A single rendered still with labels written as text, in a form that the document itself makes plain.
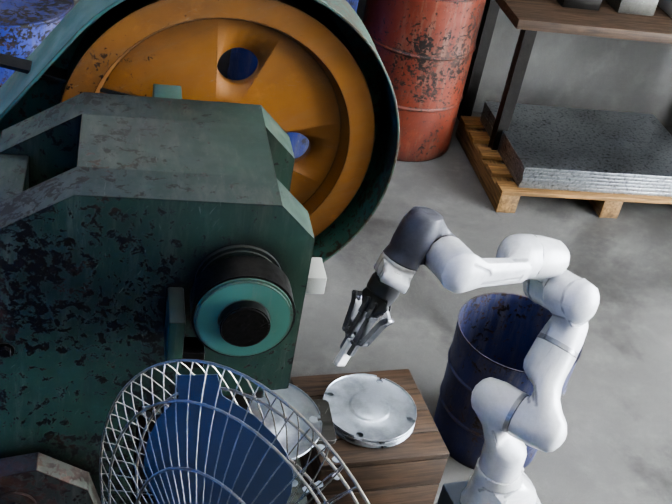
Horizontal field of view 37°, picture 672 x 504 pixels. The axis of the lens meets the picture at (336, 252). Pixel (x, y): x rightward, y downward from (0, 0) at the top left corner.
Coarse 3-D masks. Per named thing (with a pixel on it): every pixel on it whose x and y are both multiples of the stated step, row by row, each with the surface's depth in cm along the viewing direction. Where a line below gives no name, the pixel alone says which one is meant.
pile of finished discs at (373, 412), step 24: (336, 384) 311; (360, 384) 312; (384, 384) 314; (336, 408) 302; (360, 408) 303; (384, 408) 304; (408, 408) 307; (336, 432) 296; (360, 432) 296; (384, 432) 297; (408, 432) 299
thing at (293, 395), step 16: (272, 400) 241; (288, 400) 242; (304, 400) 243; (256, 416) 235; (288, 416) 238; (304, 416) 239; (272, 432) 232; (288, 432) 233; (320, 432) 234; (288, 448) 229; (304, 448) 230
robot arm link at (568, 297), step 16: (544, 288) 246; (560, 288) 242; (576, 288) 239; (592, 288) 240; (544, 304) 247; (560, 304) 242; (576, 304) 238; (592, 304) 240; (560, 320) 247; (576, 320) 241; (544, 336) 249; (560, 336) 247; (576, 336) 248; (576, 352) 249
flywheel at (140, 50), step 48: (144, 0) 210; (192, 0) 208; (240, 0) 210; (288, 0) 214; (96, 48) 211; (144, 48) 217; (192, 48) 218; (288, 48) 222; (336, 48) 220; (192, 96) 225; (240, 96) 227; (288, 96) 229; (336, 96) 231; (336, 144) 238; (336, 192) 242
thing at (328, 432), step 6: (318, 402) 244; (324, 402) 244; (318, 408) 242; (324, 408) 242; (324, 414) 241; (330, 414) 241; (318, 420) 239; (324, 420) 239; (330, 420) 239; (324, 426) 237; (330, 426) 238; (324, 432) 236; (330, 432) 236; (330, 438) 234
